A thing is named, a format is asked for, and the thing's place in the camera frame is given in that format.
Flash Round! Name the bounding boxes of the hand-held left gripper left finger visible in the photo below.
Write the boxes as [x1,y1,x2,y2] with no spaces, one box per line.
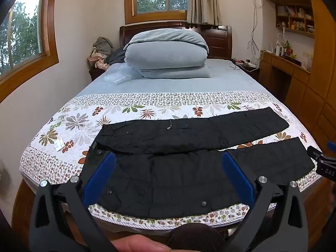
[29,152,117,252]

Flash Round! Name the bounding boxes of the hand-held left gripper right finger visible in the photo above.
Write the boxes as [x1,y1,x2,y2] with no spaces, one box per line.
[222,152,309,252]

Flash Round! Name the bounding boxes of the black pants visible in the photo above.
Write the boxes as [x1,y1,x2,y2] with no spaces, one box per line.
[79,106,315,219]

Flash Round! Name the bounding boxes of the person's left hand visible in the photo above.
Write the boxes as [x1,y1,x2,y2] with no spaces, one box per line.
[110,234,172,252]

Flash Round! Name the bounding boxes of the white paper tag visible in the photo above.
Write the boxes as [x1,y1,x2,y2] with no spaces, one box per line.
[54,138,66,153]

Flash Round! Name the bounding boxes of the floral quilt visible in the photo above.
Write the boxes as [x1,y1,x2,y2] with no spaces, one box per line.
[20,91,322,232]

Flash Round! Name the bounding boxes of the wooden desk cabinet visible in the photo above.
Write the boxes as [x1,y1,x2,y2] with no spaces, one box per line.
[259,0,336,163]

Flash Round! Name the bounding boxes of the dark brown cloth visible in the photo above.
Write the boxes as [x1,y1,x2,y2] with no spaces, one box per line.
[167,223,227,252]

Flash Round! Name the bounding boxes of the dark wooden nightstand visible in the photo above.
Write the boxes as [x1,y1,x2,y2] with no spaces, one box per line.
[232,59,262,82]
[89,68,106,82]

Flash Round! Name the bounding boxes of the clear plastic bag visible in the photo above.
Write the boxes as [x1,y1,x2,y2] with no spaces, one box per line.
[104,63,139,86]

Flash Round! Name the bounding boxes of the wooden bed with grey sheet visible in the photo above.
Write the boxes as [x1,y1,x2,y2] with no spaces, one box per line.
[12,25,326,243]

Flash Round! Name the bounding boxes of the pile of clothes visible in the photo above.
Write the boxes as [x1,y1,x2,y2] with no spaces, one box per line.
[88,36,126,71]

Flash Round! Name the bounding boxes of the folded grey duvet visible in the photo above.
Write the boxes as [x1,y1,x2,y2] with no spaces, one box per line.
[123,28,212,79]

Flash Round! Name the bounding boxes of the large wooden side window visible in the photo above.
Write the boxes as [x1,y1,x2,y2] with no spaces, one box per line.
[0,0,60,103]

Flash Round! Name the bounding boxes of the beige curtain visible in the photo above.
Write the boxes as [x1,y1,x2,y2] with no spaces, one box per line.
[186,0,227,29]

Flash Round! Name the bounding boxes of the wooden wall shelf with items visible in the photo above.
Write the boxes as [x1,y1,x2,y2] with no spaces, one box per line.
[275,3,315,38]

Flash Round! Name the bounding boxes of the hanging wall cables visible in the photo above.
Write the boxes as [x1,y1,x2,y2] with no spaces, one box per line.
[248,0,264,58]

